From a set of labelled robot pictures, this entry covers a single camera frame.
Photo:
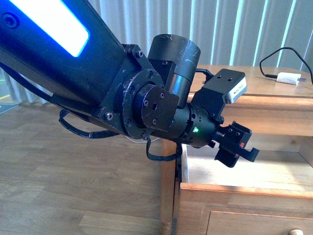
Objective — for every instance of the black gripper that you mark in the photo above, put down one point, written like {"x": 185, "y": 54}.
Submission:
{"x": 193, "y": 126}

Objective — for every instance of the wooden drawer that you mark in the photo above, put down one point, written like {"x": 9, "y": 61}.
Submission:
{"x": 271, "y": 196}

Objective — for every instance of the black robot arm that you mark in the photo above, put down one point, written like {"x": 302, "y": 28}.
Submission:
{"x": 144, "y": 91}

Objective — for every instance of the wooden dresser cabinet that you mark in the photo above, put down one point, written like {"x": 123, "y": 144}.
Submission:
{"x": 280, "y": 116}

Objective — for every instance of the white usb power adapter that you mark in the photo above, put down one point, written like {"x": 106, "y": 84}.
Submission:
{"x": 290, "y": 78}

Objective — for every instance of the grey pleated curtain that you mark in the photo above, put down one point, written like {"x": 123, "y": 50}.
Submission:
{"x": 228, "y": 32}

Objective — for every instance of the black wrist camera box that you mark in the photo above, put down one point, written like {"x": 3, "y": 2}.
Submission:
{"x": 223, "y": 88}

